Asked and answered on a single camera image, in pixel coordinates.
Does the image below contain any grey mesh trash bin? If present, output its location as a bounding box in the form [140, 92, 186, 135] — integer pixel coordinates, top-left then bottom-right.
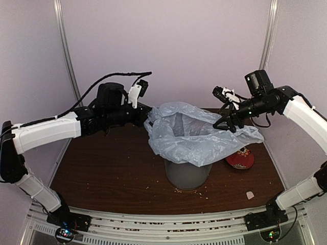
[164, 159, 213, 191]

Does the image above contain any left aluminium frame post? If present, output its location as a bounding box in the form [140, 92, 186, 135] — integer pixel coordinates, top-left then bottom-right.
[53, 0, 81, 101]

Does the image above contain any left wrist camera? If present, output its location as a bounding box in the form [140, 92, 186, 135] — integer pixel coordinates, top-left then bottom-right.
[128, 79, 149, 109]

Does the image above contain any aluminium frame post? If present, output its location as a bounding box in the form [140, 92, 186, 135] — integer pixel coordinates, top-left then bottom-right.
[259, 0, 279, 69]
[53, 0, 81, 101]

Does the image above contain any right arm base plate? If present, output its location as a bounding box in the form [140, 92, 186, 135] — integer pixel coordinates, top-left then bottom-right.
[244, 211, 288, 231]

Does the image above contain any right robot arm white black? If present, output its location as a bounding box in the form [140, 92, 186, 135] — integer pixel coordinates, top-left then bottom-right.
[213, 69, 326, 226]

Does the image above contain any light blue plastic trash bag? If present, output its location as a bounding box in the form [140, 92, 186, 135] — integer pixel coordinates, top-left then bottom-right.
[144, 102, 264, 167]

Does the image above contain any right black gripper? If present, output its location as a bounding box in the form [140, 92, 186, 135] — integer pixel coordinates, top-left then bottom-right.
[213, 93, 273, 132]

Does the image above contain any right aluminium frame post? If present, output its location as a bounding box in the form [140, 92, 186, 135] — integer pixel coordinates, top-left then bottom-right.
[259, 0, 279, 69]

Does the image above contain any small pink paper scrap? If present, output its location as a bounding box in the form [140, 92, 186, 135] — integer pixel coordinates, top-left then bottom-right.
[246, 191, 254, 200]

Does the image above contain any red floral overturned bowl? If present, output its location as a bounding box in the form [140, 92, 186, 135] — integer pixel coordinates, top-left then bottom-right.
[225, 147, 254, 170]

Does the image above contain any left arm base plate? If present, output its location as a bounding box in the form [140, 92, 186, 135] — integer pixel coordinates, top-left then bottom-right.
[46, 213, 91, 232]

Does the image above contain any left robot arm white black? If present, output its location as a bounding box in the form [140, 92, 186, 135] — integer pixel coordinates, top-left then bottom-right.
[1, 80, 151, 227]

